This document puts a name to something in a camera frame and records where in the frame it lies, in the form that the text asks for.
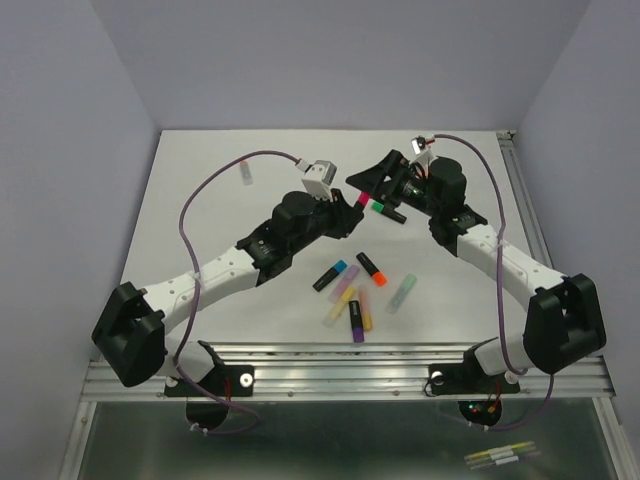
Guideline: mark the black highlighter blue cap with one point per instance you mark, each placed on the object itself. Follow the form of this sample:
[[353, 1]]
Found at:
[[329, 276]]

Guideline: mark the black highlighter green cap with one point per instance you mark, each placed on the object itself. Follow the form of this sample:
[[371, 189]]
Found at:
[[389, 213]]

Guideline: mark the pastel green highlighter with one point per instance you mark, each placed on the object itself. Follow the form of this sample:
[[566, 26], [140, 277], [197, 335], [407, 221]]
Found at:
[[401, 293]]

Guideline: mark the black highlighter purple cap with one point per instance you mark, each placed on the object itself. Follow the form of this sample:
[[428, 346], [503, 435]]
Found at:
[[356, 321]]

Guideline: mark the clear marker orange tip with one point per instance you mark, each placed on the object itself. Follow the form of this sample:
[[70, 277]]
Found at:
[[245, 171]]

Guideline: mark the pastel purple highlighter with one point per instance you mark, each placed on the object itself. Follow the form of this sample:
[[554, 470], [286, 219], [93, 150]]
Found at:
[[347, 279]]

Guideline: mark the black highlighter orange cap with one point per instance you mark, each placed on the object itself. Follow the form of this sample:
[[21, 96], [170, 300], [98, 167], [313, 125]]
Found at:
[[371, 269]]

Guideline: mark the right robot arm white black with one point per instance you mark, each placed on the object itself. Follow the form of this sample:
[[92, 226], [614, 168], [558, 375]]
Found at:
[[563, 316]]

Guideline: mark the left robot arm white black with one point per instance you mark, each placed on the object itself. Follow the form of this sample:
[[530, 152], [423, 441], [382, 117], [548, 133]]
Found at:
[[133, 331]]

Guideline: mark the pens on lower shelf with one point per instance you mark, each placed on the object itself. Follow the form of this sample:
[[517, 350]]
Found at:
[[504, 455]]

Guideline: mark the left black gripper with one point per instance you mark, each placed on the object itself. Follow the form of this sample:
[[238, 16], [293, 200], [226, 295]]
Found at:
[[344, 217]]

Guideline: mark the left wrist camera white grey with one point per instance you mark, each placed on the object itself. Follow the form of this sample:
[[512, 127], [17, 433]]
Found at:
[[318, 178]]

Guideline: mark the aluminium rail right side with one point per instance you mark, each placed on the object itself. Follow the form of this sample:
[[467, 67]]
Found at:
[[530, 210]]

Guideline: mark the black highlighter pink tip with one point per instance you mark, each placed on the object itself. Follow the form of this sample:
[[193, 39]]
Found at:
[[362, 200]]

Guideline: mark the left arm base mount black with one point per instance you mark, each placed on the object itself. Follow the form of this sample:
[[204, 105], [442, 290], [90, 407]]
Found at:
[[212, 407]]

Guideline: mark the pastel orange yellow highlighter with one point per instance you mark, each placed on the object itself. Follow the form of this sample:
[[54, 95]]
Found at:
[[364, 301]]

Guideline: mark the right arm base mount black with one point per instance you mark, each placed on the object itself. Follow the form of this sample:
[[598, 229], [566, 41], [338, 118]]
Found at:
[[467, 378]]

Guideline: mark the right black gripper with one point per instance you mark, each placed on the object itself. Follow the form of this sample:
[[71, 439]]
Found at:
[[373, 180]]

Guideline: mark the aluminium rail frame front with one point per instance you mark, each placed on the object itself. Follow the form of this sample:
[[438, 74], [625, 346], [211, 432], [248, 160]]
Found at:
[[346, 371]]

